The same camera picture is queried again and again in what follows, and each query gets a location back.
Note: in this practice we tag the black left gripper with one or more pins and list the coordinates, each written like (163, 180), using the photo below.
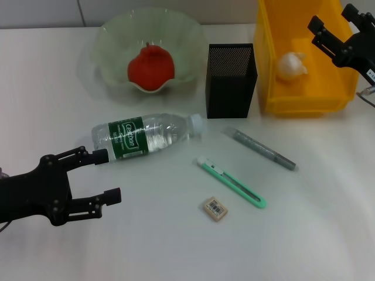
(29, 193)

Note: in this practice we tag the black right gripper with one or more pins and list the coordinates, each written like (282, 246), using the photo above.
(363, 52)

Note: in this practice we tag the white garlic bulb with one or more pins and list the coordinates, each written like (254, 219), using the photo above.
(290, 67)

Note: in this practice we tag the clear green-label water bottle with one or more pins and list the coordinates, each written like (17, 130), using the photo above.
(164, 133)

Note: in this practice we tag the red-orange fruit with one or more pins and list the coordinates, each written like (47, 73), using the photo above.
(149, 70)

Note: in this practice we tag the beige eraser with barcode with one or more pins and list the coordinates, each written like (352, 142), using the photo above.
(215, 209)

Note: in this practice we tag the green utility knife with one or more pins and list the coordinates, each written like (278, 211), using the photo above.
(231, 181)

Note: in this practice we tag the black mesh pen holder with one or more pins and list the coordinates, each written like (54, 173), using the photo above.
(228, 93)

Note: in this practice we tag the grey pen in clear sleeve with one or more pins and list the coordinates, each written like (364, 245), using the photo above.
(257, 146)

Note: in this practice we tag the silver right gripper connector stud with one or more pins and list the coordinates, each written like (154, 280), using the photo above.
(369, 89)

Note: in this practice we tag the silver gripper connector stud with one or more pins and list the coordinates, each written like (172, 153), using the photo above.
(3, 173)
(369, 89)

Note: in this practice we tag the yellow plastic storage bin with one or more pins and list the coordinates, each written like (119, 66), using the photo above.
(307, 99)

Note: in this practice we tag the silver left gripper connector stud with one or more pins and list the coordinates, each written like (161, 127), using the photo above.
(3, 173)

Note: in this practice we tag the pale green wavy glass bowl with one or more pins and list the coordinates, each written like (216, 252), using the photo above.
(181, 44)

